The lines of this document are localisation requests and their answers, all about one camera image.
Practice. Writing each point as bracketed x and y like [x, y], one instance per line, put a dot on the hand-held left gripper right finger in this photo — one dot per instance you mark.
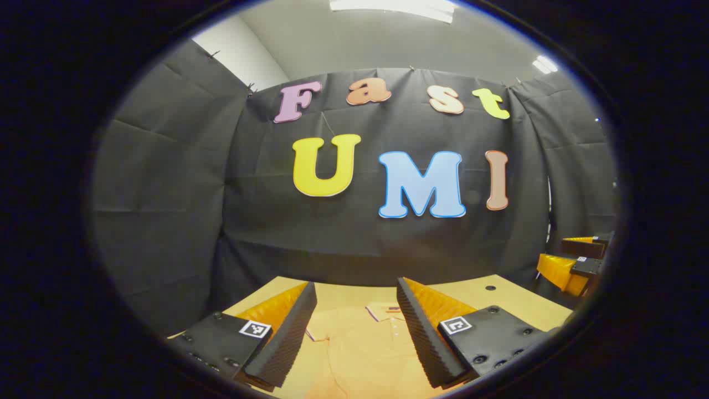
[424, 343]

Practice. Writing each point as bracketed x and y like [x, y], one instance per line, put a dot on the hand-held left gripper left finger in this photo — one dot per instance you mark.
[288, 343]

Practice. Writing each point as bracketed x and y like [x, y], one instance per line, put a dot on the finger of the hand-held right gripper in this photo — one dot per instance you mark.
[559, 271]
[581, 246]

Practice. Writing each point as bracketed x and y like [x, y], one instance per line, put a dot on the long ceiling light panel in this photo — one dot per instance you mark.
[388, 6]

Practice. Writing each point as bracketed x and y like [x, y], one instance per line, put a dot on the orange T-shirt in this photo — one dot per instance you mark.
[365, 354]

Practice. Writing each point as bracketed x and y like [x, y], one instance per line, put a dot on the black backdrop cloth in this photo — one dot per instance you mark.
[332, 238]

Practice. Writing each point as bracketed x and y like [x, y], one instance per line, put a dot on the small ceiling light panel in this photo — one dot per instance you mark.
[545, 64]

